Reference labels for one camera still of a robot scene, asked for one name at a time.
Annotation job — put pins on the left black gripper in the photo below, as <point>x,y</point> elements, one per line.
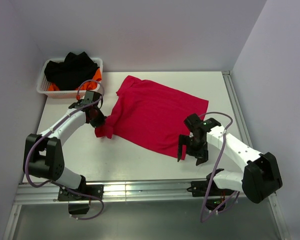
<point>101,121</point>

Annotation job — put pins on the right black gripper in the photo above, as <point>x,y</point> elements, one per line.
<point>203,153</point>

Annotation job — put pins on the red t shirt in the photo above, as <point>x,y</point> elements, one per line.
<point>151,115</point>

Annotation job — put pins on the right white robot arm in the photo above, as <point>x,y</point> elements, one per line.
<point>259,175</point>

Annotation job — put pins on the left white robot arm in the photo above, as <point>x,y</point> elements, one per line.
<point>43,153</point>

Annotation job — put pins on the orange t shirt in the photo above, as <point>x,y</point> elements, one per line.
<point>85,87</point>

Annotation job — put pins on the black t shirt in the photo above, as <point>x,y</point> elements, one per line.
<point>71,74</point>

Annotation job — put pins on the white plastic basket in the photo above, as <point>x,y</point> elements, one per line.
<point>43,85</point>

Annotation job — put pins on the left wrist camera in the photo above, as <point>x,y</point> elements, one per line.
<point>89,98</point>

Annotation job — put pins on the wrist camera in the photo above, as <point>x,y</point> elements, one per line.
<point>89,98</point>
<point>194,123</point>

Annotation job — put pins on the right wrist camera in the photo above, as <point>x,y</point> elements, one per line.
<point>194,123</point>

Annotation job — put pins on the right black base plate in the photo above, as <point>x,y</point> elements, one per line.
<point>199,188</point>

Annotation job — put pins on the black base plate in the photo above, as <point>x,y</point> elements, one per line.
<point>91,192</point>
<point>199,188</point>

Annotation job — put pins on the front aluminium rail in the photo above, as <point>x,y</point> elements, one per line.
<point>117,191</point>

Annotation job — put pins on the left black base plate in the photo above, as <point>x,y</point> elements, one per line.
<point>91,192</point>

